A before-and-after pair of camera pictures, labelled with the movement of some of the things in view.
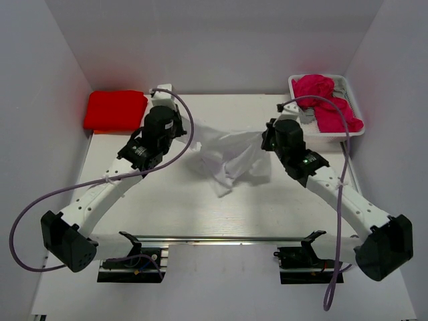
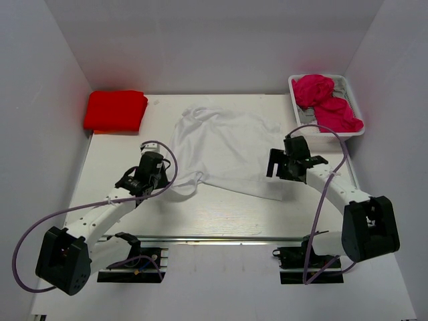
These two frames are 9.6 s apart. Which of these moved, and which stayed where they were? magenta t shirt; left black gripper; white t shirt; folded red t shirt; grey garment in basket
Moved: white t shirt; left black gripper
Stayed: folded red t shirt; grey garment in basket; magenta t shirt
